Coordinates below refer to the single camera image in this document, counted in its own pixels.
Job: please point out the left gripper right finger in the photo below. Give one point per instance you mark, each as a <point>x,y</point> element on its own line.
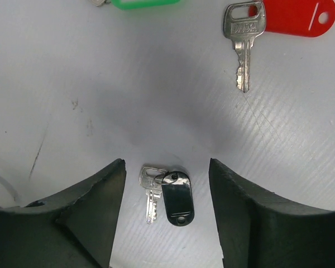
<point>258,228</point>

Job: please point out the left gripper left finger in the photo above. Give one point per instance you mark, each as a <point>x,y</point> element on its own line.
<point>72,228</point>

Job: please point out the black tag key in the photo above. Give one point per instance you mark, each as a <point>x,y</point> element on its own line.
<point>174,187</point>

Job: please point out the red tag key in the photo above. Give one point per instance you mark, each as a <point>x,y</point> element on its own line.
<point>243,22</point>

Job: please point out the green tag key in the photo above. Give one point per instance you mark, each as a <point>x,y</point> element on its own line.
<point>133,4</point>

